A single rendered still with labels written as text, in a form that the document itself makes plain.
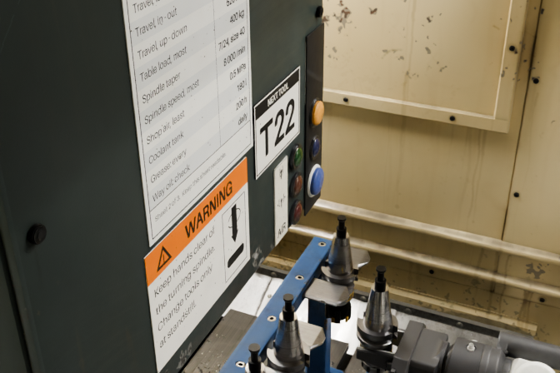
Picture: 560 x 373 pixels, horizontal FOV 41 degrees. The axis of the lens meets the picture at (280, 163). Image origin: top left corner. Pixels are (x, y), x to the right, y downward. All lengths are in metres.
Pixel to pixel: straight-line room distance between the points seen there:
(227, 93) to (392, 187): 1.08
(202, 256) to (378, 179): 1.06
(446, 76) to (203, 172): 0.97
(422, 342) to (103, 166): 0.81
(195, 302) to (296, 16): 0.27
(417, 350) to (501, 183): 0.50
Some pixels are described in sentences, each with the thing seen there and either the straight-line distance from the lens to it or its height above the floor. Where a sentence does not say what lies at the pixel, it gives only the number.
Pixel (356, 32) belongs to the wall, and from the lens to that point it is 1.50.
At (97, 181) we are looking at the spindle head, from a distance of 0.45.
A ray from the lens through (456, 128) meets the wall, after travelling 1.53.
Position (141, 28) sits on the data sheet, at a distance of 0.46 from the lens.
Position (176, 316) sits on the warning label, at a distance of 0.58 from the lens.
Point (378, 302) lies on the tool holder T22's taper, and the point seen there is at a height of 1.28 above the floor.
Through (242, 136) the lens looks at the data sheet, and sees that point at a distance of 0.61.
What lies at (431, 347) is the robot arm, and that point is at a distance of 1.18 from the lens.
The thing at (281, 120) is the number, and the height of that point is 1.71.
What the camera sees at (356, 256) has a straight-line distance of 1.34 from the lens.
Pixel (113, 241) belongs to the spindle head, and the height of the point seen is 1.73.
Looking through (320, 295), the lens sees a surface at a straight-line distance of 1.25.
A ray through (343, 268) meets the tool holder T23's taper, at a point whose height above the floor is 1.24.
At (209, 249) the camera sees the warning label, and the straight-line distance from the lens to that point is 0.60.
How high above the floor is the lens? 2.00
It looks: 29 degrees down
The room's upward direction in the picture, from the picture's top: straight up
